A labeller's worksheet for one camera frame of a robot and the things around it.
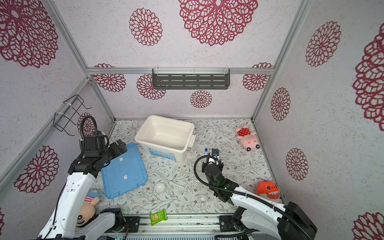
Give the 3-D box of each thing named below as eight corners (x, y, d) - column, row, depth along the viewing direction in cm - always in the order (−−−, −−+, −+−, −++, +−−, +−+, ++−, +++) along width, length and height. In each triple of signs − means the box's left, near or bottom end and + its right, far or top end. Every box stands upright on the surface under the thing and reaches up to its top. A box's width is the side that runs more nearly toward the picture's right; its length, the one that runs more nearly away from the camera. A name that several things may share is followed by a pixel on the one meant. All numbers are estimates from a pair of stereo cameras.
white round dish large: (154, 193, 86) (153, 192, 84) (155, 184, 89) (154, 182, 88) (165, 193, 86) (164, 192, 84) (166, 184, 89) (165, 182, 88)
